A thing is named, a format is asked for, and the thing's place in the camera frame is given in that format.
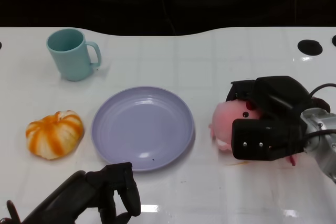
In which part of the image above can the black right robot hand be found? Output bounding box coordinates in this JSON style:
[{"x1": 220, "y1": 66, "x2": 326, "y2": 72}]
[{"x1": 225, "y1": 75, "x2": 315, "y2": 162}]

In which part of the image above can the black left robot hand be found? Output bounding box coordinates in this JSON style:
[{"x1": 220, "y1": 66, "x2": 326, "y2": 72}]
[{"x1": 21, "y1": 162, "x2": 142, "y2": 224}]

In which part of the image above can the pink plush doll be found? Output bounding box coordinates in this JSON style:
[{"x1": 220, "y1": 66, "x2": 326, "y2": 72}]
[{"x1": 208, "y1": 98, "x2": 297, "y2": 167}]

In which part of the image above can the purple plate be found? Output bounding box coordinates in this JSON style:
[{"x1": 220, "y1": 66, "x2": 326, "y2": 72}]
[{"x1": 90, "y1": 85, "x2": 196, "y2": 173}]

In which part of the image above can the orange white pumpkin toy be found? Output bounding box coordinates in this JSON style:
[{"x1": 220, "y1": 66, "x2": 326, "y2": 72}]
[{"x1": 25, "y1": 110, "x2": 85, "y2": 161}]

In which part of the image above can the teal plastic mug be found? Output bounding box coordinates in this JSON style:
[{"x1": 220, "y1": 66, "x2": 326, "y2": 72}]
[{"x1": 46, "y1": 28, "x2": 102, "y2": 82}]

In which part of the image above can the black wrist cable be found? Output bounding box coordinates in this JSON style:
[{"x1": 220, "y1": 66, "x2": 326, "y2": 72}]
[{"x1": 309, "y1": 83, "x2": 336, "y2": 97}]

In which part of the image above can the dark cable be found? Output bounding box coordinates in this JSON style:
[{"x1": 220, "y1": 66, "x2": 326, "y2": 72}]
[{"x1": 5, "y1": 199, "x2": 22, "y2": 224}]

